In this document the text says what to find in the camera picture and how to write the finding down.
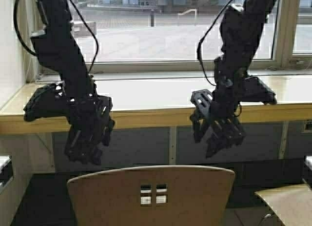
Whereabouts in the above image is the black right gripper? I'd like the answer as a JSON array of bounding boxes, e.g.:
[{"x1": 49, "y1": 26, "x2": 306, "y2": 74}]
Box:
[{"x1": 190, "y1": 89, "x2": 245, "y2": 158}]

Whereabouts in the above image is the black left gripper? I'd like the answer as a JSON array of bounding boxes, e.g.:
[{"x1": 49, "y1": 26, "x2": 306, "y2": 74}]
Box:
[{"x1": 64, "y1": 94, "x2": 115, "y2": 165}]

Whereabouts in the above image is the wooden chair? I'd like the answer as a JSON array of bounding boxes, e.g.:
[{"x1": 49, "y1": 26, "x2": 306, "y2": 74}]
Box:
[
  {"x1": 67, "y1": 165, "x2": 235, "y2": 226},
  {"x1": 255, "y1": 184, "x2": 312, "y2": 226}
]

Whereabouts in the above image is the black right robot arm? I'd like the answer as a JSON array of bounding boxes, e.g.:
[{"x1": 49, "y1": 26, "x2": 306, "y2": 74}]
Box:
[{"x1": 190, "y1": 0, "x2": 277, "y2": 158}]

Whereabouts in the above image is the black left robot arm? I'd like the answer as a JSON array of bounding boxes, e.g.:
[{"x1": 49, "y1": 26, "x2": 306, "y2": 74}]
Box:
[{"x1": 23, "y1": 0, "x2": 115, "y2": 165}]

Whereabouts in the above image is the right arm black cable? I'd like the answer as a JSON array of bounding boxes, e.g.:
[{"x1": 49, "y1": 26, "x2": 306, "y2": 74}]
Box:
[{"x1": 196, "y1": 0, "x2": 281, "y2": 86}]

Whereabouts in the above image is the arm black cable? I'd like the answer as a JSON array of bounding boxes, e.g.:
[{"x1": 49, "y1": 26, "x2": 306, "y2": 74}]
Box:
[
  {"x1": 196, "y1": 0, "x2": 281, "y2": 86},
  {"x1": 13, "y1": 0, "x2": 99, "y2": 73}
]

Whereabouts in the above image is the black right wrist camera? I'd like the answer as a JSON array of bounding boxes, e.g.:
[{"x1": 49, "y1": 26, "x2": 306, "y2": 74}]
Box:
[{"x1": 239, "y1": 76, "x2": 277, "y2": 105}]

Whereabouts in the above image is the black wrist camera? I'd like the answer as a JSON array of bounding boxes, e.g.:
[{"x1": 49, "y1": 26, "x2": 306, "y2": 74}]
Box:
[
  {"x1": 239, "y1": 76, "x2": 277, "y2": 105},
  {"x1": 23, "y1": 82, "x2": 68, "y2": 122}
]

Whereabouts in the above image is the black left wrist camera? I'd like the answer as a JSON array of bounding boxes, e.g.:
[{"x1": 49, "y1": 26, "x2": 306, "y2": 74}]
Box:
[{"x1": 23, "y1": 82, "x2": 68, "y2": 122}]

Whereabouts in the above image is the left robot base rail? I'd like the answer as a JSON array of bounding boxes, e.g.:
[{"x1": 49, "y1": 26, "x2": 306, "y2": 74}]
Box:
[{"x1": 0, "y1": 155, "x2": 14, "y2": 193}]

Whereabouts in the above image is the right robot base rail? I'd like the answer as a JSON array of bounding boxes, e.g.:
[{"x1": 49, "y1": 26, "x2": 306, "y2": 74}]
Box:
[{"x1": 301, "y1": 155, "x2": 312, "y2": 185}]

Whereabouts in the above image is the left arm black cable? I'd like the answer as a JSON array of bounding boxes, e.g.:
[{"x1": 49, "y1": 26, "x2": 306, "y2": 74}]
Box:
[{"x1": 13, "y1": 0, "x2": 99, "y2": 73}]

